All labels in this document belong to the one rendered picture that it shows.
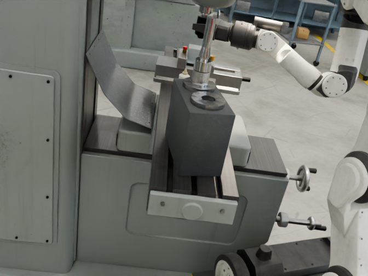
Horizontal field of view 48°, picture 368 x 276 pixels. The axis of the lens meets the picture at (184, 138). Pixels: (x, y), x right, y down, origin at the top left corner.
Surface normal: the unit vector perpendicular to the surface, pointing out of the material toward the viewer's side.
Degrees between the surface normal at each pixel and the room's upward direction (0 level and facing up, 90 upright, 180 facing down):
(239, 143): 0
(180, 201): 90
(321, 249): 0
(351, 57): 76
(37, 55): 89
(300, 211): 0
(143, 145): 90
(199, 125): 90
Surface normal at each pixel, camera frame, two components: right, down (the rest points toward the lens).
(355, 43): -0.18, 0.22
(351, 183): -0.93, 0.03
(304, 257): 0.16, -0.86
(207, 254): 0.00, 0.49
